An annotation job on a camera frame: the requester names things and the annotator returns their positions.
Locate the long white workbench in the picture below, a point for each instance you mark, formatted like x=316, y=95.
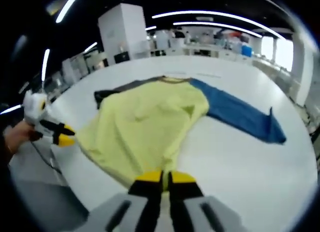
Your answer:
x=282, y=77

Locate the white counter cabinets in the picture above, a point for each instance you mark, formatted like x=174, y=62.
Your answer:
x=205, y=50

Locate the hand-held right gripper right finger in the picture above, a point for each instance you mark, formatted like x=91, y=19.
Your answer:
x=185, y=197

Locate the tall white appliance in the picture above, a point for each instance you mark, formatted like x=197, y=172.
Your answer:
x=162, y=40

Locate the blue plastic bin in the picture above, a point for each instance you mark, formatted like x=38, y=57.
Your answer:
x=247, y=51

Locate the white storage cabinets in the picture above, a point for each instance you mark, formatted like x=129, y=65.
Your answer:
x=82, y=67

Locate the white ceiling light strip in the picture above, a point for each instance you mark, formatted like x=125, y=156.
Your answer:
x=45, y=64
x=68, y=7
x=220, y=15
x=217, y=27

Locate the person's left hand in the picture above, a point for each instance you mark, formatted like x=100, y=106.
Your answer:
x=20, y=134

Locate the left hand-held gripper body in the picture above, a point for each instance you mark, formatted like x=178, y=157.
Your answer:
x=37, y=107

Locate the yellow garment with blue sleeve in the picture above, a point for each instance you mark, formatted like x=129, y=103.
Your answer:
x=140, y=122

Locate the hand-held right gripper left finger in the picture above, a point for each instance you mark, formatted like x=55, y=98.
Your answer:
x=145, y=197

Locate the ceiling air vent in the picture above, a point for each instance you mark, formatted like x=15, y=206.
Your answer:
x=205, y=18

